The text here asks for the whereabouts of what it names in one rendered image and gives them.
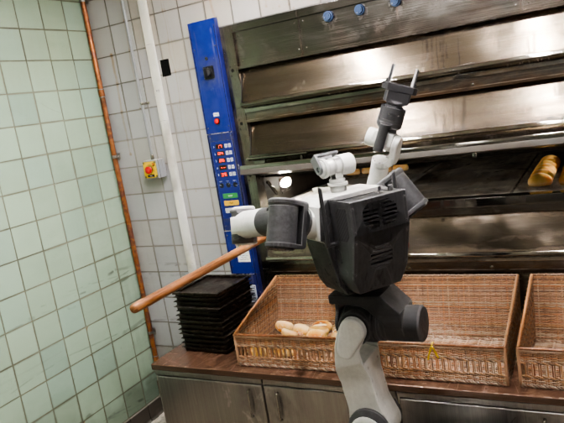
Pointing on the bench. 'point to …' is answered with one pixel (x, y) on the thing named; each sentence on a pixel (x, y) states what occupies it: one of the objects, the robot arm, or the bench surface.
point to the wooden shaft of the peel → (191, 277)
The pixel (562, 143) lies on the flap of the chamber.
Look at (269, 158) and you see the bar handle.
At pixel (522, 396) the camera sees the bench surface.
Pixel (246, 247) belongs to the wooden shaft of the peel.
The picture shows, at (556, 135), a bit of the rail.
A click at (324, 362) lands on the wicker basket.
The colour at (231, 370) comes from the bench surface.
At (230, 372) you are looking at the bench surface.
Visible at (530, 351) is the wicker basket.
